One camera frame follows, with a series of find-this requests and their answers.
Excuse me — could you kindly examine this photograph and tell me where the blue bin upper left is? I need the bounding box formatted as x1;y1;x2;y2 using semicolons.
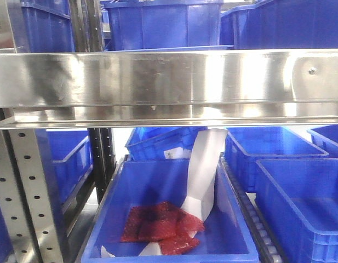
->
20;0;75;53

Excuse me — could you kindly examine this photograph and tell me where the blue bin lower left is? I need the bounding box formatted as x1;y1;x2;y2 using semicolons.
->
47;130;93;205

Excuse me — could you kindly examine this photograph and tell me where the blue bin behind center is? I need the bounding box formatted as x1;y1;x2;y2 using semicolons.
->
125;126;207;161

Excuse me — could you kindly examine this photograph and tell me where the blue bin upper right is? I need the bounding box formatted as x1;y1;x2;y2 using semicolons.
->
220;1;338;50

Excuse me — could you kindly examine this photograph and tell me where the roller conveyor track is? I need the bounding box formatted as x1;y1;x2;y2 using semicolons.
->
220;157;287;262

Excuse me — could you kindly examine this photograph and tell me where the white paper strip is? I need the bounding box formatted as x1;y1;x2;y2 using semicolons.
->
99;129;228;261

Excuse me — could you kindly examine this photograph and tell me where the perforated steel shelf upright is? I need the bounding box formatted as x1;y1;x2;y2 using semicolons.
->
0;128;70;262

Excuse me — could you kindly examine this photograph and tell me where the blue bin middle right back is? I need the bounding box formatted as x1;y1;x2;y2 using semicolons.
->
224;126;329;193

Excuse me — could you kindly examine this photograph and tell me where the blue bin far right back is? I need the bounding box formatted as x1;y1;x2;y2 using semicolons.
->
308;124;338;158

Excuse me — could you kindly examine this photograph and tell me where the blue bin upper middle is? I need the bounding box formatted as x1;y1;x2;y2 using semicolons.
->
104;1;223;51

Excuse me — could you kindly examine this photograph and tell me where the blue bin lower right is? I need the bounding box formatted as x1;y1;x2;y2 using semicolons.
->
256;158;338;262

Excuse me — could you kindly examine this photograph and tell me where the blue bin with red bags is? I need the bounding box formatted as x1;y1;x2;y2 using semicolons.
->
81;159;259;262

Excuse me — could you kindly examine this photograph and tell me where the stainless steel shelf rail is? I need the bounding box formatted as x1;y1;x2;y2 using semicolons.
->
0;49;338;129

